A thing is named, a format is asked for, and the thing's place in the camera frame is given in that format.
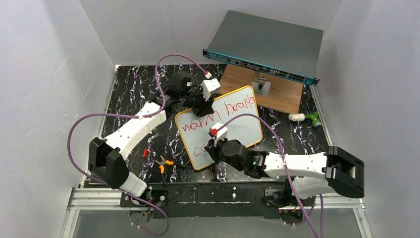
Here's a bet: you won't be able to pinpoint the orange framed whiteboard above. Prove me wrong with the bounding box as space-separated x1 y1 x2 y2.
175 86 263 171

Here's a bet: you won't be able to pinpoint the red marker cap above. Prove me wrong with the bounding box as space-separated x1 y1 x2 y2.
142 148 148 158

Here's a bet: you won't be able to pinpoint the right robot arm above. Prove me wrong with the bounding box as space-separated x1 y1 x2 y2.
204 139 365 200

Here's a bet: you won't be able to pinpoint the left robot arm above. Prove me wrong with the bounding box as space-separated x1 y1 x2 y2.
88 71 220 197

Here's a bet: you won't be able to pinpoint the black whiteboard clip left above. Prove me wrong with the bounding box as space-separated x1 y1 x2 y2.
210 164 216 174

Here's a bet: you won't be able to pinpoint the wooden board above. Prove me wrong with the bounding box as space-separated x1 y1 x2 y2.
220 64 303 114

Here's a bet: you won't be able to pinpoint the white and green pipe fitting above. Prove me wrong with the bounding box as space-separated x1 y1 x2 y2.
288 111 322 127

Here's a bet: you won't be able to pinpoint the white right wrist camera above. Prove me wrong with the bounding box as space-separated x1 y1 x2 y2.
209 122 228 146

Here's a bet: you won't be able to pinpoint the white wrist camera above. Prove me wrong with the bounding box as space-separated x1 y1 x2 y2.
200 71 220 101
209 122 228 146

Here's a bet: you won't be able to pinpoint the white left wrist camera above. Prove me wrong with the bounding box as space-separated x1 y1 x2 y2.
200 71 220 101

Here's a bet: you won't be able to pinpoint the orange handled pliers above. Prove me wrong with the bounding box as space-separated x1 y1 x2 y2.
154 156 186 186

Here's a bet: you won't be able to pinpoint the metal bracket on board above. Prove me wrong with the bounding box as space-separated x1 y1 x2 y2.
251 71 271 96

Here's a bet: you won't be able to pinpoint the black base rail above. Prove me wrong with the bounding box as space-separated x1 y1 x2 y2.
118 181 313 220

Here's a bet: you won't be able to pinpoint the grey network switch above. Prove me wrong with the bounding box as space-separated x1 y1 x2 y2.
203 10 323 86

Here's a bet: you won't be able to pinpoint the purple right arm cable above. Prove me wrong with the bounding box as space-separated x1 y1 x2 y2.
218 114 325 238

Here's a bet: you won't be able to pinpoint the aluminium frame rail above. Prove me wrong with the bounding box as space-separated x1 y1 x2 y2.
62 188 373 238

